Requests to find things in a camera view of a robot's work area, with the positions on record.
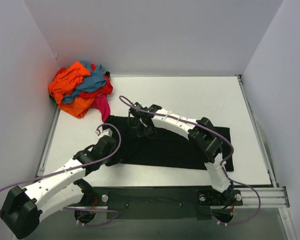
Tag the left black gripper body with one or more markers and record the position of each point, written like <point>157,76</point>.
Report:
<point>114,160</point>

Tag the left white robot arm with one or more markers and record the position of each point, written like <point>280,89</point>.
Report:
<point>25,207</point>

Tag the red t shirt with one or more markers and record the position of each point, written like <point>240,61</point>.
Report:
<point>106,89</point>

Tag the orange t shirt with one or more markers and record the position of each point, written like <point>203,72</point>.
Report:
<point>64,84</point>

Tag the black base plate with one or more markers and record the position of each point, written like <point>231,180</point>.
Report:
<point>160,203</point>

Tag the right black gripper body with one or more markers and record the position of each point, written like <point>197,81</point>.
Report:
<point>142,128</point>

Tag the aluminium frame rail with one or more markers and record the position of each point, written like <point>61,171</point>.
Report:
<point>265,197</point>

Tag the blue t shirt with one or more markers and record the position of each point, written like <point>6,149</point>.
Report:
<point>91,83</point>

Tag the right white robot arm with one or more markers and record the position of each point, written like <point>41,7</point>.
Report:
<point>203,138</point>

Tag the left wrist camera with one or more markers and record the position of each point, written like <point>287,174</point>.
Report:
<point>103,132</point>

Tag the pink t shirt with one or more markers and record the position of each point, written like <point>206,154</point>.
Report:
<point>101,103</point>

